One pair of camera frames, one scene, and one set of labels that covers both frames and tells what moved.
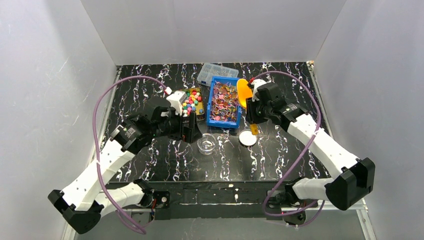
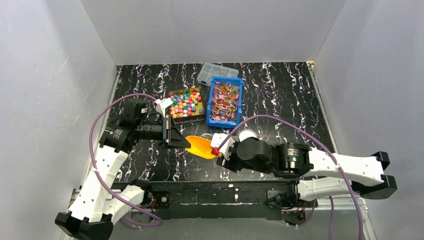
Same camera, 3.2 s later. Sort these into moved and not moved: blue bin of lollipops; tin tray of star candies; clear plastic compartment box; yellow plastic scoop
Moved: yellow plastic scoop
Not moved: clear plastic compartment box; tin tray of star candies; blue bin of lollipops
